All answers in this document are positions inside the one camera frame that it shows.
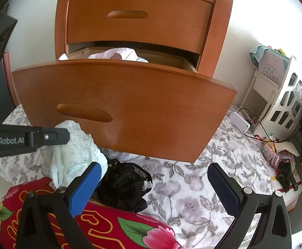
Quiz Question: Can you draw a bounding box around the pink pouch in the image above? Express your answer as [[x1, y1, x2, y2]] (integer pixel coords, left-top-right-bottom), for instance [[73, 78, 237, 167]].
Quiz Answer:
[[272, 150, 295, 168]]

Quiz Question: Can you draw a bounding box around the puzzle cube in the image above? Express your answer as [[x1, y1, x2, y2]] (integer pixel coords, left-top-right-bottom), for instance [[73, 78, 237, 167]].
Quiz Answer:
[[260, 141, 277, 160]]

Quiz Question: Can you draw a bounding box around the white plastic box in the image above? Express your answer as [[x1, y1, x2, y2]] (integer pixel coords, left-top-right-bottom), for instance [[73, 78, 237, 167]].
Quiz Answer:
[[230, 111, 251, 133]]

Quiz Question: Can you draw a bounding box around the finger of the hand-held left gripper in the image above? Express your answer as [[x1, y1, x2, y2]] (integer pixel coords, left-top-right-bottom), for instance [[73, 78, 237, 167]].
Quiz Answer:
[[32, 127, 71, 148]]

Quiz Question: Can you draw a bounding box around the white lace underwear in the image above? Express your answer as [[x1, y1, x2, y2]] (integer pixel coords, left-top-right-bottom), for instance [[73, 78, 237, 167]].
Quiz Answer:
[[50, 121, 108, 190]]

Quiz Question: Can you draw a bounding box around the wooden drawer with curved front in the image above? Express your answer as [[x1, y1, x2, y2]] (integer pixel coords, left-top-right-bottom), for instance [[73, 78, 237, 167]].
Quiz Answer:
[[65, 0, 216, 55]]

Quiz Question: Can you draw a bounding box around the red floral blanket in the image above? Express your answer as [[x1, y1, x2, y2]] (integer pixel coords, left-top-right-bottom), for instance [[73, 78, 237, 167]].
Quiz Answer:
[[0, 177, 185, 249]]

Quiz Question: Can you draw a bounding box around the white cut-out board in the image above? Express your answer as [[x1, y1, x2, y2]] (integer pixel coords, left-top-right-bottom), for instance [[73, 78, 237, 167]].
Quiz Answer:
[[252, 55, 302, 135]]

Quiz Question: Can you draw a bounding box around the cardboard box on stand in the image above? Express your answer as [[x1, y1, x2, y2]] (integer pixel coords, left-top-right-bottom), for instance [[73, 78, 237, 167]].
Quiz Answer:
[[260, 49, 290, 85]]

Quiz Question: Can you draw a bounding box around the black furry toy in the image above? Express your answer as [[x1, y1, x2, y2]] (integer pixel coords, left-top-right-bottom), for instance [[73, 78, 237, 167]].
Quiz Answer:
[[276, 161, 301, 191]]

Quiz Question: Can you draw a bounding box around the black cable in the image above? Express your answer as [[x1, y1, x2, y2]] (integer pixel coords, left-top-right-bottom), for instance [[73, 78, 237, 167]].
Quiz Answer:
[[238, 107, 302, 143]]

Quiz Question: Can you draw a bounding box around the small white table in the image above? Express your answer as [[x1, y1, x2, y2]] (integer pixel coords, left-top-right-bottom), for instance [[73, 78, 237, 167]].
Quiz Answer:
[[242, 69, 281, 120]]

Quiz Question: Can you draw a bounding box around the wooden nightstand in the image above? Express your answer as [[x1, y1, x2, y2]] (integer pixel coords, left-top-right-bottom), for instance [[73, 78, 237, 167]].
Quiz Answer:
[[54, 0, 238, 78]]

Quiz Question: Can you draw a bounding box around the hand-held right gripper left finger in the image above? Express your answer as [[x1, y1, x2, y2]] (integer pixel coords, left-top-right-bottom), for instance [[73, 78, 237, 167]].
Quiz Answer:
[[16, 161, 102, 249]]

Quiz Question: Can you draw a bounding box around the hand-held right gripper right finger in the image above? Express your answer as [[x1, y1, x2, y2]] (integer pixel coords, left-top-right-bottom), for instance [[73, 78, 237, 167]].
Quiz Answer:
[[207, 162, 293, 249]]

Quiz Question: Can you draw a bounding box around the green cloth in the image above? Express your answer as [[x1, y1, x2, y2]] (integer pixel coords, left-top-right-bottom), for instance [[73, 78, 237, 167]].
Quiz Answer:
[[250, 45, 268, 66]]

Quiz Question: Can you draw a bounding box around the beige paper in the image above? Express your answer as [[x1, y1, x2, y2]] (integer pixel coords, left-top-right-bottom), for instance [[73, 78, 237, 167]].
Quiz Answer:
[[276, 141, 299, 157]]

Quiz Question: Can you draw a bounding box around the black lace underwear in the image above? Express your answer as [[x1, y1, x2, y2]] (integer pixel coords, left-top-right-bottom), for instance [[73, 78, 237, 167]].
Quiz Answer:
[[95, 158, 153, 213]]

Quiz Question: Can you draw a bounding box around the grey floral blanket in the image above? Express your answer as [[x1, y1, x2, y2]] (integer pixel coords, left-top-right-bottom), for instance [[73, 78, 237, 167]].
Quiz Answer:
[[0, 105, 284, 248]]

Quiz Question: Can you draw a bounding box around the pink padded post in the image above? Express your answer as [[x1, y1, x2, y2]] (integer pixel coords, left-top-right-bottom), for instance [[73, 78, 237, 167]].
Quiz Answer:
[[2, 52, 20, 107]]

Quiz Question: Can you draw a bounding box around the white red crocheted mat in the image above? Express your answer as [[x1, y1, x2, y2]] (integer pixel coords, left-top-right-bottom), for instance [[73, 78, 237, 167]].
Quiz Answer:
[[270, 166, 302, 209]]

